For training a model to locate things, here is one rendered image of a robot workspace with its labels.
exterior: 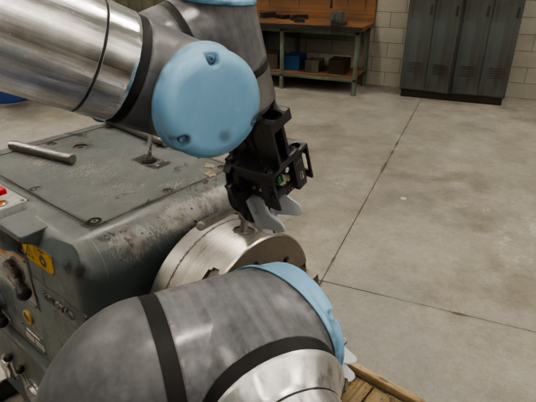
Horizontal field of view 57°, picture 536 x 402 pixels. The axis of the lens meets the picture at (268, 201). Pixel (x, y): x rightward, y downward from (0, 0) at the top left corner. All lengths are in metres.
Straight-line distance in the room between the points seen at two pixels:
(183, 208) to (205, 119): 0.62
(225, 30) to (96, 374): 0.31
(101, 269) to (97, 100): 0.54
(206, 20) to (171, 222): 0.51
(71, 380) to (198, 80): 0.23
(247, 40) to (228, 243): 0.42
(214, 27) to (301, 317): 0.27
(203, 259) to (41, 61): 0.56
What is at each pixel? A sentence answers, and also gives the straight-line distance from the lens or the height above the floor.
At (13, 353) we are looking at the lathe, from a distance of 1.39.
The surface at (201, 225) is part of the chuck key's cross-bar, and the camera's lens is 0.61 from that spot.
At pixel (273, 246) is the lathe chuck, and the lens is 0.87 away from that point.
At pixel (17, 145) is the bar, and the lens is 1.28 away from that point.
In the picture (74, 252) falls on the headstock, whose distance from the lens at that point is 0.84.
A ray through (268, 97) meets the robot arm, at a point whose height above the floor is 1.53.
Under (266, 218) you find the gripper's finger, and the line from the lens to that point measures 0.64.
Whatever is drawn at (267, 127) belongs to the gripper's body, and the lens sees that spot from 0.52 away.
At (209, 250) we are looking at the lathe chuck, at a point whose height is 1.23.
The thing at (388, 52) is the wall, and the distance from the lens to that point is 7.35.
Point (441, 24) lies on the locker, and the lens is 6.66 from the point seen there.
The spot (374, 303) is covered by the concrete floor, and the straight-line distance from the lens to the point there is 2.74.
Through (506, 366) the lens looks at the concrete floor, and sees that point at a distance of 2.58.
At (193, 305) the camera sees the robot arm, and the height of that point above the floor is 1.42.
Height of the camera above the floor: 1.67
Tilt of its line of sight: 27 degrees down
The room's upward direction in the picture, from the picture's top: straight up
